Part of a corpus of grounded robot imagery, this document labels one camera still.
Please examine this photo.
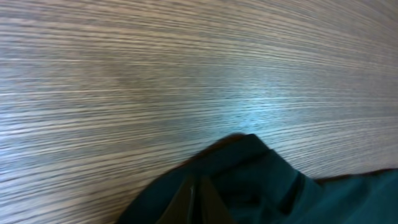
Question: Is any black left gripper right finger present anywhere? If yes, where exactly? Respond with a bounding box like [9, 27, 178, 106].
[200, 177, 236, 224]

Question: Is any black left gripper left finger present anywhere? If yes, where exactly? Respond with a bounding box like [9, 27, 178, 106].
[156, 177, 195, 224]

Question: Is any black polo shirt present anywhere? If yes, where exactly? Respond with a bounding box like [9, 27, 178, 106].
[118, 134, 397, 223]

